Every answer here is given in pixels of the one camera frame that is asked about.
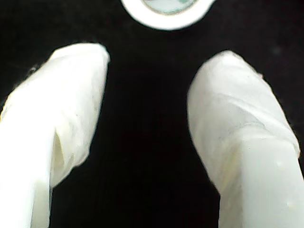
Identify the white tape roll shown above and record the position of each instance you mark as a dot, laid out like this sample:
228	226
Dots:
166	23

